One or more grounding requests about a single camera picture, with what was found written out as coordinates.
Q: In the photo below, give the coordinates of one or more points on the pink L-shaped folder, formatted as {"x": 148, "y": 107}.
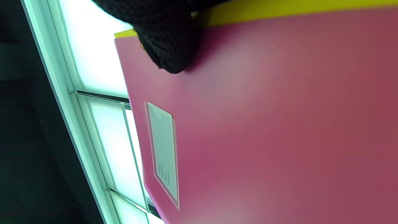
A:
{"x": 279, "y": 124}

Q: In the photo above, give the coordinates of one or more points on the yellow cardstock sheet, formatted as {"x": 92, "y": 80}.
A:
{"x": 279, "y": 9}

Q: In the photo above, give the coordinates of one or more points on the person's right hand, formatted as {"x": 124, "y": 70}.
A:
{"x": 164, "y": 37}

